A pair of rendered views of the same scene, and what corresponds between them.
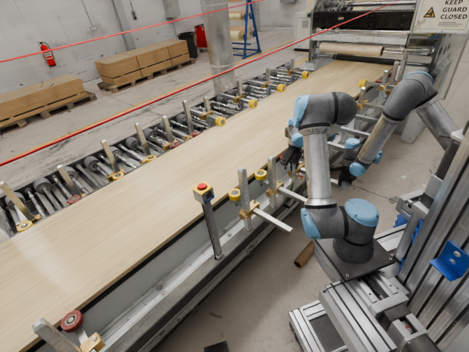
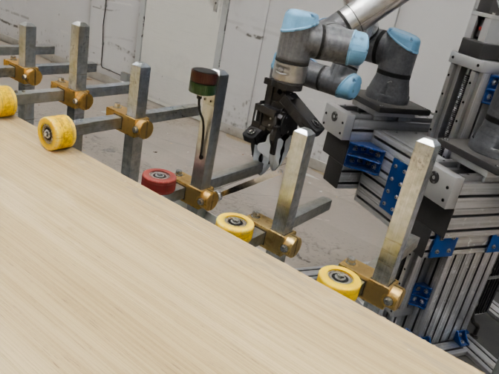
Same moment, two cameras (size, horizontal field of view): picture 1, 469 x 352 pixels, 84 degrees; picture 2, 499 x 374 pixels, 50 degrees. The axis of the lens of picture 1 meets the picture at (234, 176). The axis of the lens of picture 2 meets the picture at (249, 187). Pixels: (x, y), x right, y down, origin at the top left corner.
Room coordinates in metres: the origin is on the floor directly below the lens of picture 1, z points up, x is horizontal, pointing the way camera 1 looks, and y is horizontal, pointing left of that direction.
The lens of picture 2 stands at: (1.66, 0.78, 1.41)
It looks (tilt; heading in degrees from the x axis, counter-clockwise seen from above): 23 degrees down; 254
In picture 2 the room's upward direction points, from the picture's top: 11 degrees clockwise
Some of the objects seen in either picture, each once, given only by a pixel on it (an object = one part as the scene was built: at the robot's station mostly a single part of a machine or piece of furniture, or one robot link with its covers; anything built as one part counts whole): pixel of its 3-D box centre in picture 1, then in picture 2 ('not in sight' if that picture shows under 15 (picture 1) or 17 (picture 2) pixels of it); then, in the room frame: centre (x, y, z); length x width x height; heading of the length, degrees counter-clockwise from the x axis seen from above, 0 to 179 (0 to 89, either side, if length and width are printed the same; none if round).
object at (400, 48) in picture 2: not in sight; (398, 50); (0.75, -0.92, 1.21); 0.13 x 0.12 x 0.14; 133
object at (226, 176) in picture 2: (309, 173); (210, 182); (1.40, -0.51, 0.84); 0.43 x 0.03 x 0.04; 41
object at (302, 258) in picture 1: (307, 252); not in sight; (1.33, -0.52, 0.04); 0.30 x 0.08 x 0.08; 131
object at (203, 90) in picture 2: not in sight; (202, 87); (1.47, -0.39, 1.12); 0.06 x 0.06 x 0.02
